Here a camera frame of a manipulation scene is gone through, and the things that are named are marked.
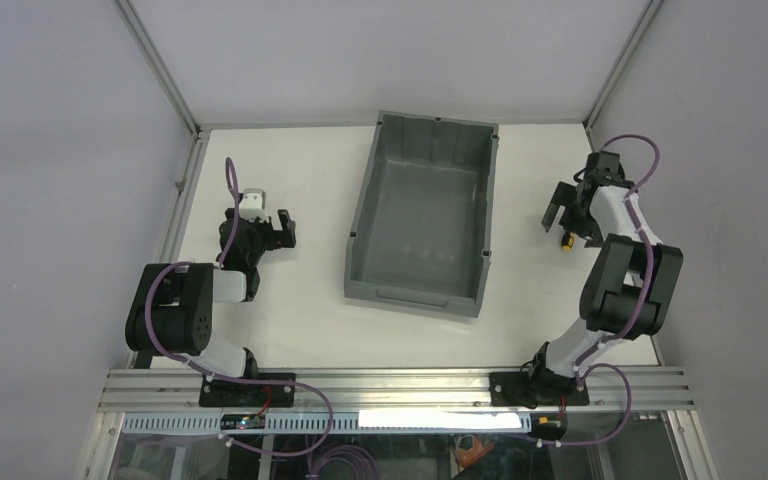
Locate right aluminium frame post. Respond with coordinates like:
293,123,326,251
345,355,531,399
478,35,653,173
582,0,665,150

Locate left aluminium frame post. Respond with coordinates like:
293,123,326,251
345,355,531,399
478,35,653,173
112,0,210,261

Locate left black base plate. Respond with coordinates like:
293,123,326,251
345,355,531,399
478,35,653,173
198,372,296,408

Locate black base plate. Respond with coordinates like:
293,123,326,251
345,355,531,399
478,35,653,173
198,372,296,408
488,371,590,409

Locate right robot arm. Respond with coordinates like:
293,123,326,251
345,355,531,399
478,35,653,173
524,151,684,405

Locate aluminium frame post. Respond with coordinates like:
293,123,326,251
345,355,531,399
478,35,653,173
582,0,665,150
112,0,210,261

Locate grey plastic bin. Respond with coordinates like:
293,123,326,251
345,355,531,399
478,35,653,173
343,111,499,318

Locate aluminium front rail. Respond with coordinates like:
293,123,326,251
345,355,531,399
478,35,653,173
98,366,696,413

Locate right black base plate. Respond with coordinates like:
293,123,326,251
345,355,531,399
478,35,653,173
488,371,590,409

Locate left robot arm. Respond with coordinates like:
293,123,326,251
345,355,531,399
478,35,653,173
125,208,297,406

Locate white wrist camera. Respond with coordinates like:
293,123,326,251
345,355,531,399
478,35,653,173
238,188,267,222

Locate white slotted cable duct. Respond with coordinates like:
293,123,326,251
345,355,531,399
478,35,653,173
122,409,531,436

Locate yellow black screwdriver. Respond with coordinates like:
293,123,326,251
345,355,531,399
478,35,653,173
560,232,575,251

